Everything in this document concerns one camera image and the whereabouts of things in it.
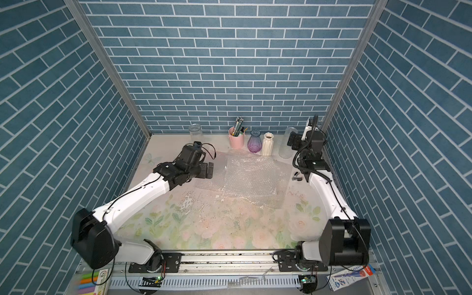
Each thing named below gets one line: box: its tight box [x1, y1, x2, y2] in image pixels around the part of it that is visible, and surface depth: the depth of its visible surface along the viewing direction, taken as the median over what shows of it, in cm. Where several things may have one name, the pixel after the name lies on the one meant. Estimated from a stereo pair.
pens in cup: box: [231, 116, 249, 138], surface depth 110 cm
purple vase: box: [247, 129, 263, 154], surface depth 107 cm
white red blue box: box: [325, 263, 377, 292], surface depth 71 cm
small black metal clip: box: [291, 171, 303, 182], surface depth 101 cm
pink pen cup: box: [228, 126, 246, 150], surface depth 111 cm
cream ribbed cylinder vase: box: [261, 131, 275, 157], surface depth 101 cm
